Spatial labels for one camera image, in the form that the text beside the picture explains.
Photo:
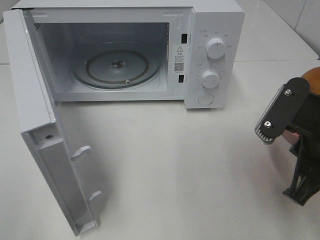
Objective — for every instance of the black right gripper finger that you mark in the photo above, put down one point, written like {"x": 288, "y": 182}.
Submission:
{"x": 306, "y": 176}

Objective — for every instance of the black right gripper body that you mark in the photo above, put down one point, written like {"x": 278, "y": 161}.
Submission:
{"x": 306, "y": 123}

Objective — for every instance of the round white door button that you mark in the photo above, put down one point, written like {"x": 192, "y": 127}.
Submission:
{"x": 206, "y": 99}

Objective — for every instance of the white timer knob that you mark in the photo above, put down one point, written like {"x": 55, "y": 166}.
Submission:
{"x": 210, "y": 79}

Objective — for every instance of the white microwave door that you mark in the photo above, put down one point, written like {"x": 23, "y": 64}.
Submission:
{"x": 40, "y": 125}

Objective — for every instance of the pink round plate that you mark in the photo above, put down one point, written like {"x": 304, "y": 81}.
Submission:
{"x": 290, "y": 137}

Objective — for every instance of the burger with lettuce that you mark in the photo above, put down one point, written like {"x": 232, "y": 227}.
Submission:
{"x": 313, "y": 78}

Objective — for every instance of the upper white power knob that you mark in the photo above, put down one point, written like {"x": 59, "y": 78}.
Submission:
{"x": 215, "y": 47}

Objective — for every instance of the white microwave oven body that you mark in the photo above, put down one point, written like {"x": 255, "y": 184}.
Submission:
{"x": 68, "y": 25}

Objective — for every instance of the white warning label sticker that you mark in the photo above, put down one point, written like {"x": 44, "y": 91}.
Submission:
{"x": 179, "y": 58}

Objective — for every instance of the glass microwave turntable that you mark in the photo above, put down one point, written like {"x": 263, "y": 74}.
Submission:
{"x": 117, "y": 65}

